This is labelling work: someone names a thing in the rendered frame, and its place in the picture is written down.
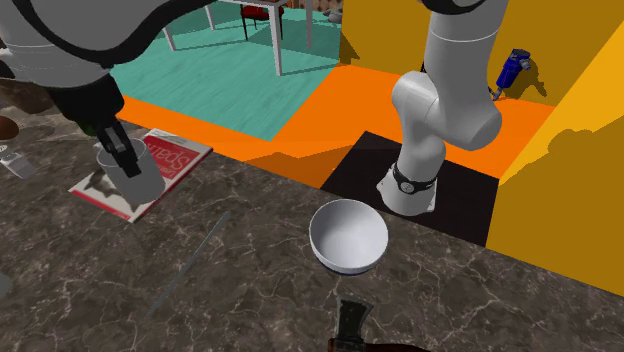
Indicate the white table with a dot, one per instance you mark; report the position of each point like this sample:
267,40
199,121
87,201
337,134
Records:
277,34

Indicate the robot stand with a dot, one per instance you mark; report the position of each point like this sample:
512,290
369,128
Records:
463,204

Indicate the grey and white tool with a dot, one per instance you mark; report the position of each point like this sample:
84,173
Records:
17,163

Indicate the red chair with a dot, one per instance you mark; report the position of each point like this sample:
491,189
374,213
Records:
256,12

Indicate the white bowl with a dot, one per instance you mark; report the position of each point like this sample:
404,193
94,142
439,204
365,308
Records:
348,239

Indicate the grey cup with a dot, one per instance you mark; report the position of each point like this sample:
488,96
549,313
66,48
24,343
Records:
146,183

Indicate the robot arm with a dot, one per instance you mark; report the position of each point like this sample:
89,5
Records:
448,73

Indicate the blue power drill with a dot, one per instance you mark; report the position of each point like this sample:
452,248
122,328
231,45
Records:
509,68

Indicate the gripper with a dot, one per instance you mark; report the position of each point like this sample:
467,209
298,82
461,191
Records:
83,105

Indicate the red and white book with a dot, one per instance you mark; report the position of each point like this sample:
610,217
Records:
183,156

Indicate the brown round thing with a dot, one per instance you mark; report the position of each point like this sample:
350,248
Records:
6,128

